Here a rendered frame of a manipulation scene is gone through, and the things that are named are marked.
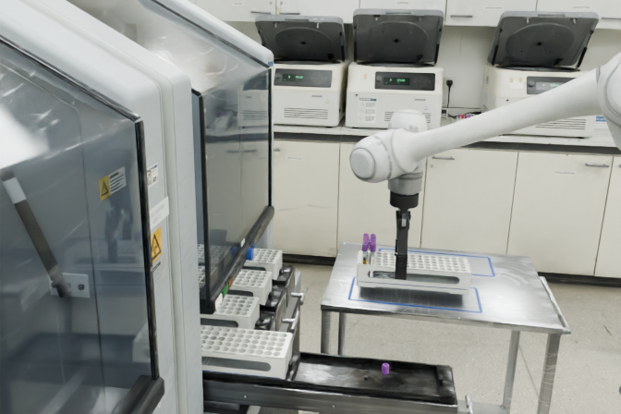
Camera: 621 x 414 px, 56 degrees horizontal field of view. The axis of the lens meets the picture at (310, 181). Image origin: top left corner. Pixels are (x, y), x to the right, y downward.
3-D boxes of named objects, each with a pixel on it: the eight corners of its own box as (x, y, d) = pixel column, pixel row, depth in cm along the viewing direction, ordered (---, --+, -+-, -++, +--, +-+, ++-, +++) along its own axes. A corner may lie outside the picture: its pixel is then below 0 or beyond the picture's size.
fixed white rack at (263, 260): (176, 275, 169) (175, 256, 167) (188, 261, 178) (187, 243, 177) (275, 284, 165) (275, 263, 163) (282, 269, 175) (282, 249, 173)
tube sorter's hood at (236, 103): (-22, 295, 122) (-72, -24, 104) (112, 205, 180) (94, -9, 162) (213, 315, 115) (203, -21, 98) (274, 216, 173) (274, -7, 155)
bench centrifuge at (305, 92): (246, 125, 350) (245, 14, 332) (271, 109, 409) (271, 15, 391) (337, 129, 341) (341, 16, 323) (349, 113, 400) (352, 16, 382)
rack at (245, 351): (148, 371, 124) (146, 345, 122) (165, 345, 133) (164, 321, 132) (284, 384, 120) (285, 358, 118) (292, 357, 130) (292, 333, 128)
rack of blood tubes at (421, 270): (355, 286, 155) (357, 264, 153) (358, 270, 164) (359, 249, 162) (469, 294, 151) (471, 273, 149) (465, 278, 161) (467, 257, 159)
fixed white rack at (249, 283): (155, 299, 154) (153, 278, 153) (169, 284, 164) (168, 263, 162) (264, 309, 151) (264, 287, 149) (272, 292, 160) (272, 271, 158)
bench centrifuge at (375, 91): (344, 129, 341) (348, 7, 322) (351, 113, 401) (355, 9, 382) (441, 133, 334) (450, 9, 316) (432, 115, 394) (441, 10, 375)
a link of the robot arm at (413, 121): (395, 163, 157) (372, 172, 146) (398, 105, 152) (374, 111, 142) (433, 168, 151) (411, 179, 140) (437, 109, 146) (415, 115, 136)
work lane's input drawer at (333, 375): (130, 401, 124) (127, 365, 122) (155, 364, 138) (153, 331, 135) (478, 440, 115) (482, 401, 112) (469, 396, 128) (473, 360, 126)
